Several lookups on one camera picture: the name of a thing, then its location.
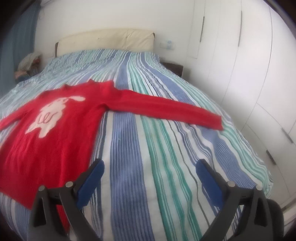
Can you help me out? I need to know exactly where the red sweater with white rabbit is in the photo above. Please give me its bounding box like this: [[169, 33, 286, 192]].
[[0, 79, 224, 210]]

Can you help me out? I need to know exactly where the pile of clothes on nightstand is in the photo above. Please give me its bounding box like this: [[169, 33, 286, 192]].
[[15, 52, 41, 83]]

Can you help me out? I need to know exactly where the striped blue green bedspread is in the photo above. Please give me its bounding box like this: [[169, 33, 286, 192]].
[[1, 49, 273, 240]]

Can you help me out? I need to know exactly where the white wardrobe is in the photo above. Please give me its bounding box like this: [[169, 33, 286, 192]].
[[185, 1, 295, 207]]

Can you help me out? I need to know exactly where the dark wooden nightstand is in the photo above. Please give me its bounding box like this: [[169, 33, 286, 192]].
[[160, 61, 184, 77]]

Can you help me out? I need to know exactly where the blue curtain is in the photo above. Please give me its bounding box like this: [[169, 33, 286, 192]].
[[1, 1, 41, 96]]

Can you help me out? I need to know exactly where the cream padded headboard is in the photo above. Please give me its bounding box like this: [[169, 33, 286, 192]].
[[55, 29, 155, 57]]

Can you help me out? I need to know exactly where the wall socket with blue sticker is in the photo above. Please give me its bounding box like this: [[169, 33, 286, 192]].
[[159, 40, 175, 50]]

